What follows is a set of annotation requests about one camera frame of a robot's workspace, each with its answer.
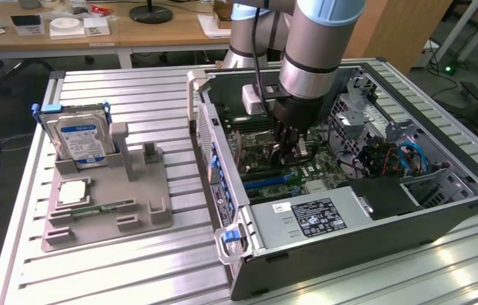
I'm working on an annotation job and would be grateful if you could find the red package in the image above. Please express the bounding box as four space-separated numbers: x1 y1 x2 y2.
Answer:
89 3 111 17

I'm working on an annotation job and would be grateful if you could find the white desk frame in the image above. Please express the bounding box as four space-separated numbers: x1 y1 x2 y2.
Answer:
433 0 478 87

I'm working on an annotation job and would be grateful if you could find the black wire bundle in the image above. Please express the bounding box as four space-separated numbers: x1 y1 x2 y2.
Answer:
356 144 387 176

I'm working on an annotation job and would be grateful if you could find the grey parts rack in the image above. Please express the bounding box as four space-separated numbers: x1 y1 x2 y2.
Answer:
41 122 176 254

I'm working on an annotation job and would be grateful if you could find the green motherboard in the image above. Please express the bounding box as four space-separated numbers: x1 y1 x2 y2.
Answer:
216 106 350 206

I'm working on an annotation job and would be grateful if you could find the green RAM stick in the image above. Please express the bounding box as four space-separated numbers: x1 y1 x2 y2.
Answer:
70 203 120 219

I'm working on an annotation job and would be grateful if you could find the blue expansion slot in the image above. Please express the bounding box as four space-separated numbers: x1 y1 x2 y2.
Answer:
240 173 294 191

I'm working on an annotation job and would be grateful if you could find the wooden desk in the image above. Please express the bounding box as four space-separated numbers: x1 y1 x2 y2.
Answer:
0 0 350 61

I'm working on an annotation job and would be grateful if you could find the black open PC case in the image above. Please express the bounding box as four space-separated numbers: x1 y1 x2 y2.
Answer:
185 62 478 302

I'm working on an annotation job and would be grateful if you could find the silver CPU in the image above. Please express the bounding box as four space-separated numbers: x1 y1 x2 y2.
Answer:
58 181 88 205

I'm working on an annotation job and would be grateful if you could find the silver disk bay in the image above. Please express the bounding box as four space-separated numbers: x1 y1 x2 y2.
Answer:
399 167 475 209

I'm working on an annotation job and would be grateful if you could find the blue card retainer bar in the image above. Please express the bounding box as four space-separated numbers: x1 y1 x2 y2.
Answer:
208 141 235 219

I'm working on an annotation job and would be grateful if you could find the white box with black top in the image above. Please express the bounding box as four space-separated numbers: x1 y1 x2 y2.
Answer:
9 14 48 37

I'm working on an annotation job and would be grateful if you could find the red wire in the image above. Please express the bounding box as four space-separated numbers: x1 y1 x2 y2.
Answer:
382 147 394 175

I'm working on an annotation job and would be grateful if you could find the black round lamp base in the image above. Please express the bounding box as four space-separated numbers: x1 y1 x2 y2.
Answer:
128 0 175 25

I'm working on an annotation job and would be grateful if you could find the installed black RAM stick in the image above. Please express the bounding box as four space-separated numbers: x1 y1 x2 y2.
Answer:
243 157 310 172

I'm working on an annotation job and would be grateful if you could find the white paper stack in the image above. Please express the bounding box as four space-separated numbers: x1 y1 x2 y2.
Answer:
197 14 233 39

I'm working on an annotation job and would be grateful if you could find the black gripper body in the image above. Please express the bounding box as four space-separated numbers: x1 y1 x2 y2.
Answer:
271 97 323 133

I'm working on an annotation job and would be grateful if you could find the silver drive cage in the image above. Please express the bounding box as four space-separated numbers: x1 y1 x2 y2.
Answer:
327 91 392 159

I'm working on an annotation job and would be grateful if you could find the hard disk in blue caddy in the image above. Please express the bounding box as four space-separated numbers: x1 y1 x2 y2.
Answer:
30 100 117 169

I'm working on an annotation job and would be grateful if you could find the grey power supply unit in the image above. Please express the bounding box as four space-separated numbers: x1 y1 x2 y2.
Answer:
247 186 382 250

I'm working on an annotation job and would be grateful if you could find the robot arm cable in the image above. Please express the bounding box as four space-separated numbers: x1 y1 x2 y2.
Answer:
252 0 270 117

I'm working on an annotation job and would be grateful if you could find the plain white box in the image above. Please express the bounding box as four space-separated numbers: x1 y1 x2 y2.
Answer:
82 16 111 37

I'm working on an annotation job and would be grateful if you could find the wooden cabinet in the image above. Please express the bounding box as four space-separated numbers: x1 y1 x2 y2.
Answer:
342 0 454 72

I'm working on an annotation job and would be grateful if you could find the blue wire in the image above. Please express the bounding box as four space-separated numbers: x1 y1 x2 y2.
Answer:
396 142 430 175

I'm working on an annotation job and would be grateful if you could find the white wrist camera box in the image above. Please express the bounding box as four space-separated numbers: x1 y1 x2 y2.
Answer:
240 84 268 117

